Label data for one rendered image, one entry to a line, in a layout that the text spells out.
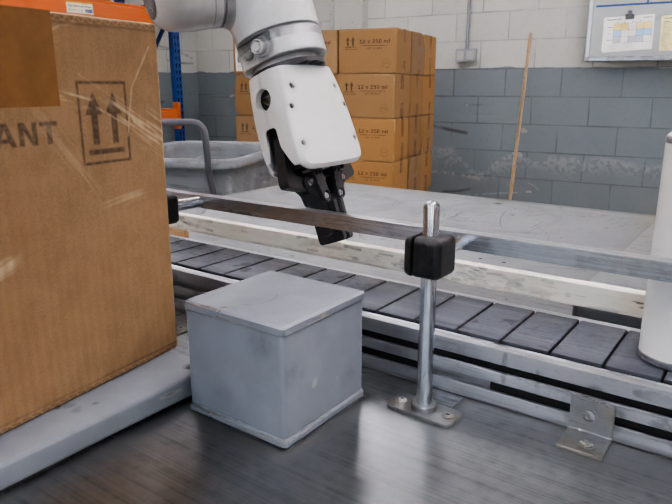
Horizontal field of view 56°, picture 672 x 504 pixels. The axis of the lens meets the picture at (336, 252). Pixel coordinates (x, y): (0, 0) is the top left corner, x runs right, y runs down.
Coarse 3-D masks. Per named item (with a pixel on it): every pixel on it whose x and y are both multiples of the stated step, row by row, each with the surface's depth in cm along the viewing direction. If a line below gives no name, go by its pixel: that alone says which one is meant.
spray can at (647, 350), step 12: (660, 180) 44; (660, 192) 43; (660, 204) 43; (660, 216) 43; (660, 228) 43; (660, 240) 43; (660, 252) 43; (648, 288) 45; (660, 288) 43; (648, 300) 45; (660, 300) 44; (648, 312) 45; (660, 312) 44; (648, 324) 45; (660, 324) 44; (648, 336) 45; (660, 336) 44; (648, 348) 45; (660, 348) 44; (648, 360) 45; (660, 360) 44
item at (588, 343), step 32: (192, 256) 74; (224, 256) 74; (256, 256) 74; (384, 288) 62; (416, 288) 62; (416, 320) 54; (448, 320) 53; (480, 320) 53; (512, 320) 53; (544, 320) 53; (576, 320) 53; (544, 352) 47; (576, 352) 47; (608, 352) 47
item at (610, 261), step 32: (192, 192) 68; (320, 224) 57; (352, 224) 55; (384, 224) 53; (416, 224) 52; (512, 256) 47; (544, 256) 46; (576, 256) 44; (608, 256) 43; (640, 256) 42
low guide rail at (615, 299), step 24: (192, 216) 79; (240, 240) 74; (264, 240) 72; (288, 240) 70; (312, 240) 68; (384, 264) 63; (456, 264) 58; (480, 264) 58; (504, 288) 56; (528, 288) 55; (552, 288) 53; (576, 288) 52; (600, 288) 51; (624, 288) 51; (624, 312) 50
